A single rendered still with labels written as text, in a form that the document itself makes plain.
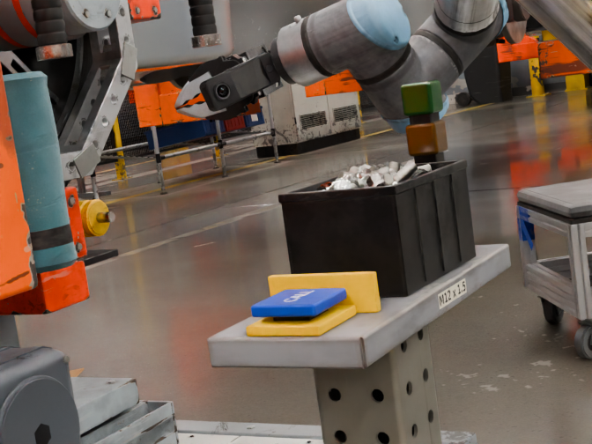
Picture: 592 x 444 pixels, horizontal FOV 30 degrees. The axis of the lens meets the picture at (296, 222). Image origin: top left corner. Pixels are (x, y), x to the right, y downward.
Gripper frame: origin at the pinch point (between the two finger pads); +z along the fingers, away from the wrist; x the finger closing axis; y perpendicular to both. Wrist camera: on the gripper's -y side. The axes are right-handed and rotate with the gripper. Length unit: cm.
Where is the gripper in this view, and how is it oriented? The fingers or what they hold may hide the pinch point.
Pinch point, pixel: (180, 107)
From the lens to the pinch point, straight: 168.3
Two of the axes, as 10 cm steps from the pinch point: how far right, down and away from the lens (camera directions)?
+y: 4.3, -3.5, 8.3
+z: -8.0, 2.7, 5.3
